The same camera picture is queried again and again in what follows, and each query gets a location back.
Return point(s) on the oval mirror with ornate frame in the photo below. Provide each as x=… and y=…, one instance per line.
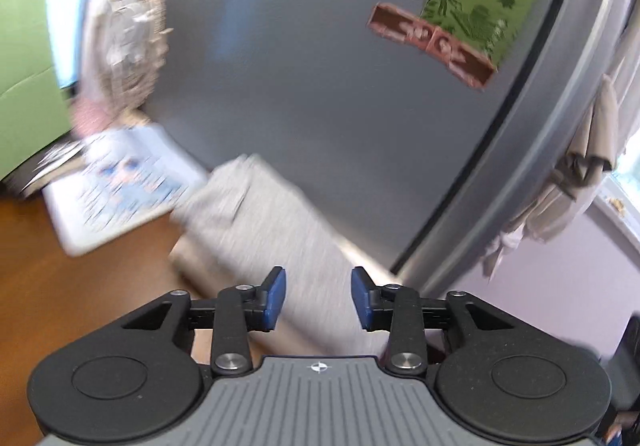
x=130, y=40

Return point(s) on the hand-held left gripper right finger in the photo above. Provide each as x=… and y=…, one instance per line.
x=362, y=298

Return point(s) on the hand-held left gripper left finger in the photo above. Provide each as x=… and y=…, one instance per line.
x=275, y=296

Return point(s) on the pink patterned object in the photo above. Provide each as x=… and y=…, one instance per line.
x=92, y=118

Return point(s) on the grey ribbed shirt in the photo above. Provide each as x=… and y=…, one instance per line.
x=280, y=226

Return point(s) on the green cardboard sheet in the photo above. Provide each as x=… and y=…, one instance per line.
x=25, y=50

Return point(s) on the dark book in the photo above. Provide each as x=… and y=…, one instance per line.
x=45, y=163

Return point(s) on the cream folded cloth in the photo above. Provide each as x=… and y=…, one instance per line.
x=192, y=266

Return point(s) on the cartoon printed mouse pad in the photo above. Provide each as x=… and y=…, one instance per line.
x=115, y=191

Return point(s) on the red photo magnet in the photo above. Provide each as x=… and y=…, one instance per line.
x=430, y=43

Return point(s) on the beige hanging cloth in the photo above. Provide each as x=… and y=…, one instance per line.
x=565, y=186

